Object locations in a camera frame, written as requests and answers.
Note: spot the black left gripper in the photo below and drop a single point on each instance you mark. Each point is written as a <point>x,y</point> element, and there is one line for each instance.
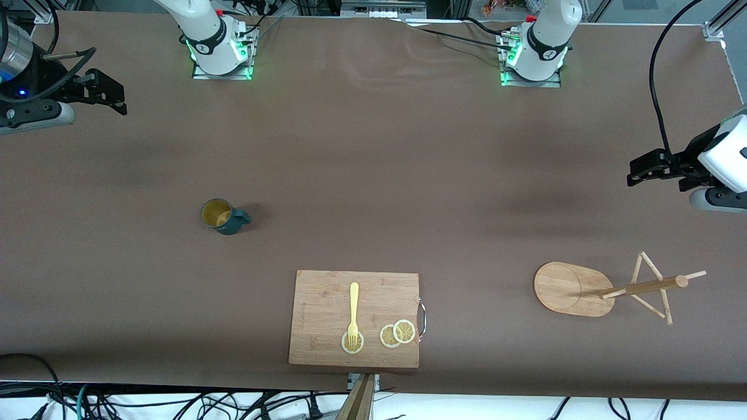
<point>692,153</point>

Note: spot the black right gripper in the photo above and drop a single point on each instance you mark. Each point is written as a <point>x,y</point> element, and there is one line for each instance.
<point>48,79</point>

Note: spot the dark teal cup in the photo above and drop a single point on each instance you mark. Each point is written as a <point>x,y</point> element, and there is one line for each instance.
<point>230,224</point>

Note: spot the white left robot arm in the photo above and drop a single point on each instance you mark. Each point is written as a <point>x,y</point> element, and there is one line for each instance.
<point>545,35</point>

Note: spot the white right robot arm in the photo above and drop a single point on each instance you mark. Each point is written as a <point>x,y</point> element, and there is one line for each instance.
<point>201,29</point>

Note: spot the wooden mug rack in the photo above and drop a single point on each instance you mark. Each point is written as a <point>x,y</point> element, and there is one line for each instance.
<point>563,289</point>

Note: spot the white power strip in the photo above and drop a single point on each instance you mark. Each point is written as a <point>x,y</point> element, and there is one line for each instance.
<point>382,10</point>

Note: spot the lemon slice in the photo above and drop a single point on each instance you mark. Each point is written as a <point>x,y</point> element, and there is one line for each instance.
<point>358,349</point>
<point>404,331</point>

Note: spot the bamboo cutting board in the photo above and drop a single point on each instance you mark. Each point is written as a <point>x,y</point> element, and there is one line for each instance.
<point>321,303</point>

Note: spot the yellow plastic fork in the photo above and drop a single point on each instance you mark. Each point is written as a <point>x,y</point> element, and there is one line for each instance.
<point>353,303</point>

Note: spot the aluminium frame bracket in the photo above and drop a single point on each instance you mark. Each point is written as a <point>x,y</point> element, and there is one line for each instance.
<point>715,29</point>
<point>45,14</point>

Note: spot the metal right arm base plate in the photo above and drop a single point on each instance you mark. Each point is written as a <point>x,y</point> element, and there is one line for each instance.
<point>222,76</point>

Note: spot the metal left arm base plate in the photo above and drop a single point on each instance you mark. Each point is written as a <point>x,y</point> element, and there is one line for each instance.
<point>528,84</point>

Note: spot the aluminium frame post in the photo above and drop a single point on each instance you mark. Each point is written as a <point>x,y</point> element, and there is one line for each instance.
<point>460,9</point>

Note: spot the metal clamp bracket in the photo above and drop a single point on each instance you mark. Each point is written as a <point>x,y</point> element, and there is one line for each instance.
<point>352,382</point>

